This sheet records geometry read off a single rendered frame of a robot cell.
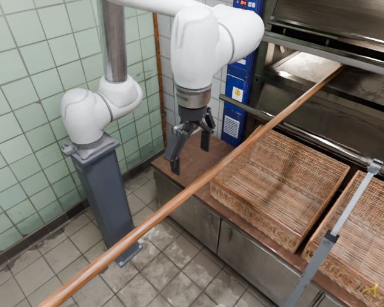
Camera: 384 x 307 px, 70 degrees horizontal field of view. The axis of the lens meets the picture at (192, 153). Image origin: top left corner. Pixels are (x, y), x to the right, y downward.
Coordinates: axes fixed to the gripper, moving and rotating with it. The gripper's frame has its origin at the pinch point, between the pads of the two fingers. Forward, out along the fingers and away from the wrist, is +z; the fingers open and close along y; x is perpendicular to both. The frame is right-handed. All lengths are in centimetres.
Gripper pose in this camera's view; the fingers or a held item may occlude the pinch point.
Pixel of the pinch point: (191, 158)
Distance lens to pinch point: 83.3
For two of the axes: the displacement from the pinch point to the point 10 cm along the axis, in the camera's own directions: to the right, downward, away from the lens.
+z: -0.2, 7.3, 6.9
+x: 7.6, 4.6, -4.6
